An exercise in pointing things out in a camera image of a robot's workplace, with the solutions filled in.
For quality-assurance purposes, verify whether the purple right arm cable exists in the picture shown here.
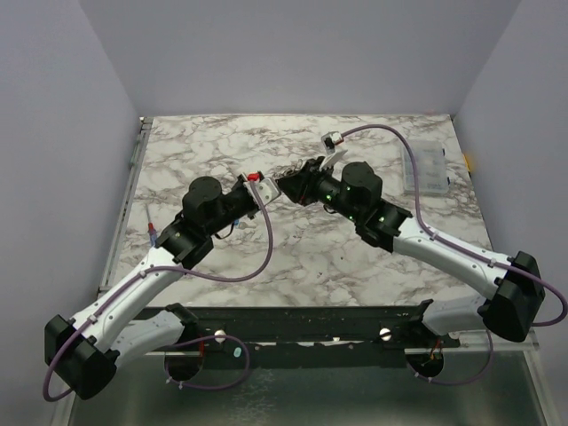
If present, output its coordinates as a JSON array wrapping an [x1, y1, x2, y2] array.
[[337, 124, 568, 386]]

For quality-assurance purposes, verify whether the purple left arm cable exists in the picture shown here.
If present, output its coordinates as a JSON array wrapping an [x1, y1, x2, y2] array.
[[43, 181, 274, 403]]

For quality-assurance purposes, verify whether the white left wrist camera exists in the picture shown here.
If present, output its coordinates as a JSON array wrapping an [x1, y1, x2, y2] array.
[[244, 172, 281, 206]]

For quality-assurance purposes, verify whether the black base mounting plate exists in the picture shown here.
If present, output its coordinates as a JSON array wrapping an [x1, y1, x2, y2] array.
[[169, 304, 460, 369]]

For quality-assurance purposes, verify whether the red blue screwdriver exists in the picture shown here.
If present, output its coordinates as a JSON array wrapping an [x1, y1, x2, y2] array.
[[145, 204, 158, 247]]

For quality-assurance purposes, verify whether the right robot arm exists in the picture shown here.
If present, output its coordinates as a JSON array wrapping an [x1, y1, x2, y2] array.
[[276, 157, 544, 347]]

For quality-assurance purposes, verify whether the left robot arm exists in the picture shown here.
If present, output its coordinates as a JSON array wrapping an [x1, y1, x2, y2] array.
[[43, 173, 280, 402]]

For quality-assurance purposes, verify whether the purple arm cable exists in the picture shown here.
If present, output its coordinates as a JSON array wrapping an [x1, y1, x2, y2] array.
[[337, 124, 568, 386], [43, 181, 274, 403]]

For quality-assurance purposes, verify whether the clear plastic screw organizer box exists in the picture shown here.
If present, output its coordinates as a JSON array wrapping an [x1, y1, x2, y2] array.
[[400, 140, 449, 196]]

